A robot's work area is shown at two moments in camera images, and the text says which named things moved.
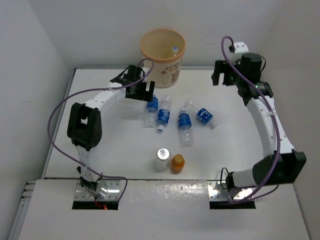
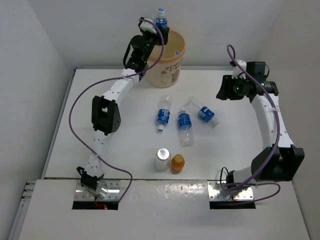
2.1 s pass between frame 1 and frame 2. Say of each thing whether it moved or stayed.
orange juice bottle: stayed
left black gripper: moved
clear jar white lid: stayed
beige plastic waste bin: stayed
